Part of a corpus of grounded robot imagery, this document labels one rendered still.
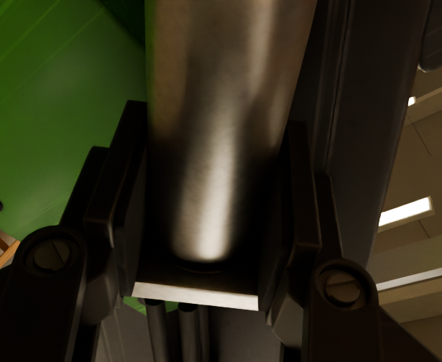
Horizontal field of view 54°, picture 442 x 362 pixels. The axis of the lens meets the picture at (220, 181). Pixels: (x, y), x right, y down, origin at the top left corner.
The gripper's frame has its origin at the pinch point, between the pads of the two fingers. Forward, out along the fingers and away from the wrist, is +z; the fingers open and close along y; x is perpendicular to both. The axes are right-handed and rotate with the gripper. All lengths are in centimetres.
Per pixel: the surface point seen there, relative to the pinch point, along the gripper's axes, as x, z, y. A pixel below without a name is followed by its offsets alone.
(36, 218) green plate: -6.8, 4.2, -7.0
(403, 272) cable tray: -225, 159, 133
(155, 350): -14.3, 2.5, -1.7
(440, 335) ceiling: -347, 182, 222
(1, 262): -443, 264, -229
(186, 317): -11.1, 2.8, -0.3
